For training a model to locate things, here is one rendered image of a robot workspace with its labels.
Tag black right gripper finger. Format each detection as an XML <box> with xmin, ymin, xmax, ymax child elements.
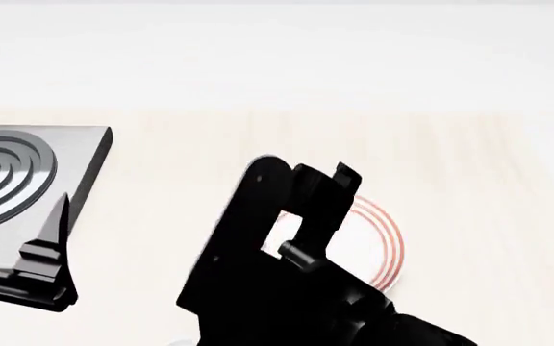
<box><xmin>176</xmin><ymin>155</ymin><xmax>296</xmax><ymax>319</ymax></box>
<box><xmin>280</xmin><ymin>161</ymin><xmax>364</xmax><ymax>260</ymax></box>

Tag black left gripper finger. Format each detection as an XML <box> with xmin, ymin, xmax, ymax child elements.
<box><xmin>35</xmin><ymin>191</ymin><xmax>79</xmax><ymax>297</ymax></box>

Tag grey stove burner plate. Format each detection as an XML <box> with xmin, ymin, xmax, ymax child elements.
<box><xmin>0</xmin><ymin>124</ymin><xmax>113</xmax><ymax>281</ymax></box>

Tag white plate with red rings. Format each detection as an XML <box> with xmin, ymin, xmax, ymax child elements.
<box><xmin>262</xmin><ymin>196</ymin><xmax>406</xmax><ymax>293</ymax></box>

